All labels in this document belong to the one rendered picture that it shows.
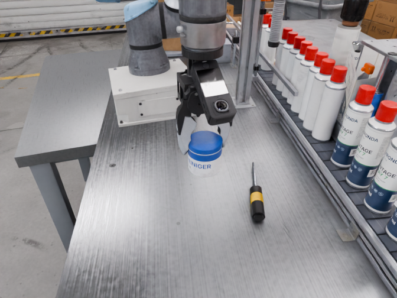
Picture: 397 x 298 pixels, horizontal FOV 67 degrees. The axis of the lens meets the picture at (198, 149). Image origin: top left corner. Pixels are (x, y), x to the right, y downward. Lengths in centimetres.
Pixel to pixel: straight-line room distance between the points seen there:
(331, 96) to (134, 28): 64
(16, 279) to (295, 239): 142
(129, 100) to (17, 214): 130
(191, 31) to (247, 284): 45
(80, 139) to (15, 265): 100
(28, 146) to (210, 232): 63
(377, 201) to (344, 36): 76
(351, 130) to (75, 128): 81
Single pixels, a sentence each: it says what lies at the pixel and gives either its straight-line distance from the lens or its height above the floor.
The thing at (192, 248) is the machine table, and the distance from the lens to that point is 64.
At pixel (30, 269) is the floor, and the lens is 180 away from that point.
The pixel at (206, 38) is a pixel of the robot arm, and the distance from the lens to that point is 49.
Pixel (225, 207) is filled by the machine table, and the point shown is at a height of 83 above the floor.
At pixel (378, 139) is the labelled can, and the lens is 70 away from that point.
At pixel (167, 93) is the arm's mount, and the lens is 99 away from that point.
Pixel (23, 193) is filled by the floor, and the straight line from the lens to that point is 222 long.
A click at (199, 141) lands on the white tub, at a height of 102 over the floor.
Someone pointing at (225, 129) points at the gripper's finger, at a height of 104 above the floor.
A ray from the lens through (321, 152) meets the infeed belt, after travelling 85.
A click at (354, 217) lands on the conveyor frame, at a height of 87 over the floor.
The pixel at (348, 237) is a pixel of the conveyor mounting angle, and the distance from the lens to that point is 73.
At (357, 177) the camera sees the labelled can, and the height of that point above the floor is 91.
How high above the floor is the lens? 135
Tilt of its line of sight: 36 degrees down
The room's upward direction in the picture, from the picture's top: straight up
